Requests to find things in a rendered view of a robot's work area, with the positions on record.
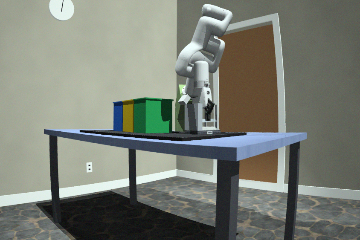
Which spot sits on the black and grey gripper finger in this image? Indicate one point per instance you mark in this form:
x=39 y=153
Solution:
x=209 y=110

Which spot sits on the blue open-top bin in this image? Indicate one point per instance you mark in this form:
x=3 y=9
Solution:
x=118 y=116

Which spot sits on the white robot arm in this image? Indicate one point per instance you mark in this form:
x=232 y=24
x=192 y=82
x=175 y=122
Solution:
x=196 y=65

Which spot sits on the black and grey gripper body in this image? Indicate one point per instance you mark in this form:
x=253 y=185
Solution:
x=203 y=93

